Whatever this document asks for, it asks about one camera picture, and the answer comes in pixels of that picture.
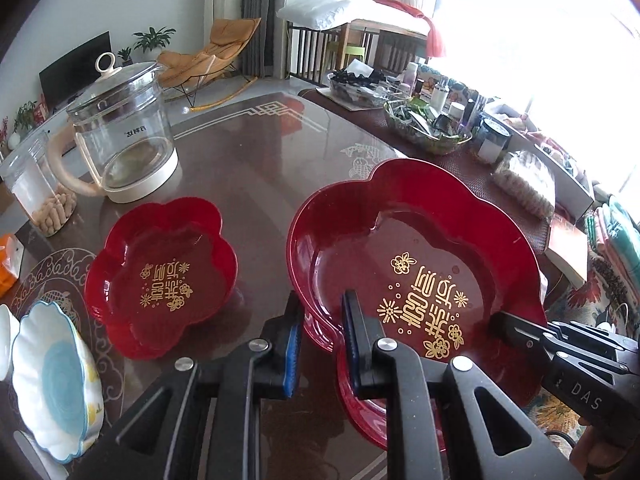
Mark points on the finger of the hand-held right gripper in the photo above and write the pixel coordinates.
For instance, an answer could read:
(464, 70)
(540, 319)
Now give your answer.
(522, 332)

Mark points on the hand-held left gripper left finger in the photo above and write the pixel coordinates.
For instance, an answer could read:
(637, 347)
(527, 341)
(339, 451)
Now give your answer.
(292, 360)

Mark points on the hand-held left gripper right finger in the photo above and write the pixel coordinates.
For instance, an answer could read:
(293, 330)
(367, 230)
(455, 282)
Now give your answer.
(352, 350)

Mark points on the red flower-shaped plate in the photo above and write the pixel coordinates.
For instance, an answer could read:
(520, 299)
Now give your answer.
(425, 240)
(160, 255)

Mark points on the white flower plate blue rim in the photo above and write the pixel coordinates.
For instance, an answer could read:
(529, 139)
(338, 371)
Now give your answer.
(55, 385)

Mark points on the white bowl black rim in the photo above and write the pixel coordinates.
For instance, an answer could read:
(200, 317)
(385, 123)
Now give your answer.
(42, 462)

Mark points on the person's right hand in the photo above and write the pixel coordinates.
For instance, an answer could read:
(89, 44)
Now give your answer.
(605, 460)

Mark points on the floral rug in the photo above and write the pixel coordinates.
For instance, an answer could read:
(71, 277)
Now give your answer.
(550, 410)

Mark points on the book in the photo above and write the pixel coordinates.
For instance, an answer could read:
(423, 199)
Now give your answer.
(567, 250)

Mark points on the folded green cloths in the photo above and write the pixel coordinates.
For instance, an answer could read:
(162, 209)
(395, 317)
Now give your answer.
(615, 230)

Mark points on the clear bag of snacks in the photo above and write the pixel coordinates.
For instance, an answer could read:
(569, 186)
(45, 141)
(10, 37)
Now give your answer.
(525, 185)

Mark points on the brown table mat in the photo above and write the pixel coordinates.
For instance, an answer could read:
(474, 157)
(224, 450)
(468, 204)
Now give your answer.
(465, 170)

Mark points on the green glass basket bowl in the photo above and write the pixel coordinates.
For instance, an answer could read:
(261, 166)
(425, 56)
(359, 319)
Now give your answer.
(425, 130)

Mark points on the white bottle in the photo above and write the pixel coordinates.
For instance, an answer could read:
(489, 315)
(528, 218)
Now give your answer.
(439, 95)

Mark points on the clear tray with black items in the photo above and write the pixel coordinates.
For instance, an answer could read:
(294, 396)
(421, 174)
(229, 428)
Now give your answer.
(360, 87)

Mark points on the glass kettle cream base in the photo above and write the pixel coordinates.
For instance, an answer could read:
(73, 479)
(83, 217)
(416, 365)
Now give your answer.
(125, 130)

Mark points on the green stool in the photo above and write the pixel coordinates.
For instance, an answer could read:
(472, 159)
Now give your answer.
(354, 55)

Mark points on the orange tissue pack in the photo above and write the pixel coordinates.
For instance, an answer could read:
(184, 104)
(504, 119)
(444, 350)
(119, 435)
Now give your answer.
(7, 265)

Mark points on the clear jar with peanuts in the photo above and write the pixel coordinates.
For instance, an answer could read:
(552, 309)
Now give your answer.
(35, 185)

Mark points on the orange lounge chair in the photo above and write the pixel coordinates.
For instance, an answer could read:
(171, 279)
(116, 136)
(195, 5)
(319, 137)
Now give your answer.
(210, 55)

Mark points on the red cloth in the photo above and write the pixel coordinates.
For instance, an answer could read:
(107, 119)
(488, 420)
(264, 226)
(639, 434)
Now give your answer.
(425, 25)

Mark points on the white pillow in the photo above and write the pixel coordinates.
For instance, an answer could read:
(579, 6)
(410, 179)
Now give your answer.
(340, 10)

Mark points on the grey curtain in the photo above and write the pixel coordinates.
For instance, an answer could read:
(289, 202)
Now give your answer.
(260, 15)

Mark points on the small potted plant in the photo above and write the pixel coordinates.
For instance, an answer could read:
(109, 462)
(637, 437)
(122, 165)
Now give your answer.
(125, 55)

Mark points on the green potted plant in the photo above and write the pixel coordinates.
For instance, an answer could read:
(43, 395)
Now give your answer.
(155, 40)

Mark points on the plant with red flowers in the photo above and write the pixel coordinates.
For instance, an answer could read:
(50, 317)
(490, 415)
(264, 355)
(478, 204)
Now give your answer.
(24, 117)

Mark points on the black television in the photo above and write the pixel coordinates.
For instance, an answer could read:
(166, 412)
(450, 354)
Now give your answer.
(75, 70)

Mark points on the wooden bed frame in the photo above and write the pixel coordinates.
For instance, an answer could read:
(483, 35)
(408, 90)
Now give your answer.
(315, 55)

